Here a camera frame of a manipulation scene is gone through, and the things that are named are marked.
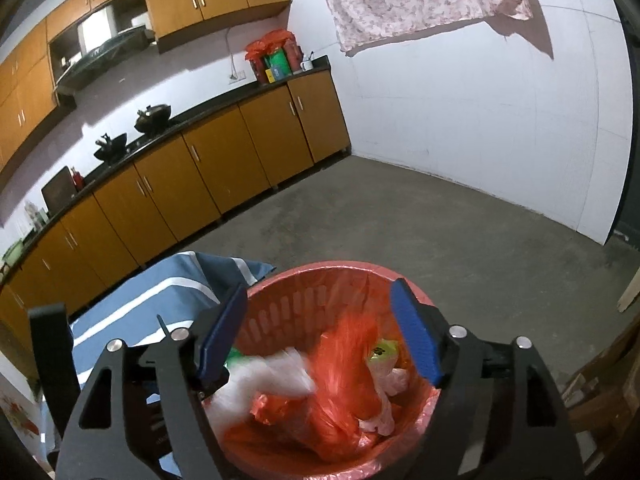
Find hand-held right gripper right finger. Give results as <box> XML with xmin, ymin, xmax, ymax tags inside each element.
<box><xmin>390</xmin><ymin>277</ymin><xmax>586</xmax><ymax>480</ymax></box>

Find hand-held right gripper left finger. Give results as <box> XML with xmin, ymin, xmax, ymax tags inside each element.
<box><xmin>55</xmin><ymin>282</ymin><xmax>251</xmax><ymax>480</ymax></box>

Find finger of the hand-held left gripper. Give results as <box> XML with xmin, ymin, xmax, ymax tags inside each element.
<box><xmin>28</xmin><ymin>304</ymin><xmax>83</xmax><ymax>441</ymax></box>

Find clear bubble wrap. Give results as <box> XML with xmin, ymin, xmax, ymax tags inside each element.
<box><xmin>207</xmin><ymin>350</ymin><xmax>318</xmax><ymax>441</ymax></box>

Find red plastic bag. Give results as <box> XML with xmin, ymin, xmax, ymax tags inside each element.
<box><xmin>220</xmin><ymin>310</ymin><xmax>401</xmax><ymax>463</ymax></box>

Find red plastic basket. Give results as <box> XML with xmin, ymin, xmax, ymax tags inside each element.
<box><xmin>202</xmin><ymin>260</ymin><xmax>443</xmax><ymax>478</ymax></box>

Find yellow green packet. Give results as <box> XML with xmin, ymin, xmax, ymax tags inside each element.
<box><xmin>367</xmin><ymin>340</ymin><xmax>401</xmax><ymax>366</ymax></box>

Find blue striped cloth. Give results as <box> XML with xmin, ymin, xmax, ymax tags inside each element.
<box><xmin>37</xmin><ymin>251</ymin><xmax>277</xmax><ymax>466</ymax></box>

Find green basin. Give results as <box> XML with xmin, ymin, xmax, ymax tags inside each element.
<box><xmin>1</xmin><ymin>239</ymin><xmax>27</xmax><ymax>265</ymax></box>

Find glass jars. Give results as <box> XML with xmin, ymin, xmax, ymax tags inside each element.
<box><xmin>22</xmin><ymin>200</ymin><xmax>50</xmax><ymax>228</ymax></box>

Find dark cutting board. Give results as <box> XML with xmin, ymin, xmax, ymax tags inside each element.
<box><xmin>41</xmin><ymin>167</ymin><xmax>77</xmax><ymax>216</ymax></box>

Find orange base cabinets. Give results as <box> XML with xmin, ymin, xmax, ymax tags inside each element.
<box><xmin>0</xmin><ymin>76</ymin><xmax>352</xmax><ymax>341</ymax></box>

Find wooden stool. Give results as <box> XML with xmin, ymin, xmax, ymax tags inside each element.
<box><xmin>560</xmin><ymin>310</ymin><xmax>640</xmax><ymax>461</ymax></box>

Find black cooking pot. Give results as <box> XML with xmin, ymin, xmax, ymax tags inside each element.
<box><xmin>94</xmin><ymin>132</ymin><xmax>129</xmax><ymax>163</ymax></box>

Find pale wooden plank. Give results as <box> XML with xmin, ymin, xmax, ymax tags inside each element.
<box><xmin>617</xmin><ymin>265</ymin><xmax>640</xmax><ymax>313</ymax></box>

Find black kitchen countertop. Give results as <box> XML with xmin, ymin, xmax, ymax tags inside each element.
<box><xmin>0</xmin><ymin>55</ymin><xmax>331</xmax><ymax>281</ymax></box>

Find black wok with lid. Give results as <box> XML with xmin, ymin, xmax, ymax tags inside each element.
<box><xmin>135</xmin><ymin>104</ymin><xmax>172</xmax><ymax>133</ymax></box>

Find dark door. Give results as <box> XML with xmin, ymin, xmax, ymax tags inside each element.
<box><xmin>607</xmin><ymin>0</ymin><xmax>640</xmax><ymax>251</ymax></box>

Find green box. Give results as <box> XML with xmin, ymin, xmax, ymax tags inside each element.
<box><xmin>264</xmin><ymin>50</ymin><xmax>292</xmax><ymax>81</ymax></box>

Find red bag on counter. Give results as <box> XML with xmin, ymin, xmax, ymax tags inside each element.
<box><xmin>244</xmin><ymin>30</ymin><xmax>297</xmax><ymax>83</ymax></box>

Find glass range hood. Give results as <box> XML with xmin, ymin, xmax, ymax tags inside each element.
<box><xmin>48</xmin><ymin>7</ymin><xmax>157</xmax><ymax>93</ymax></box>

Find pink floral hanging cloth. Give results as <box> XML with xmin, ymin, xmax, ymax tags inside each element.
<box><xmin>309</xmin><ymin>0</ymin><xmax>533</xmax><ymax>55</ymax></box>

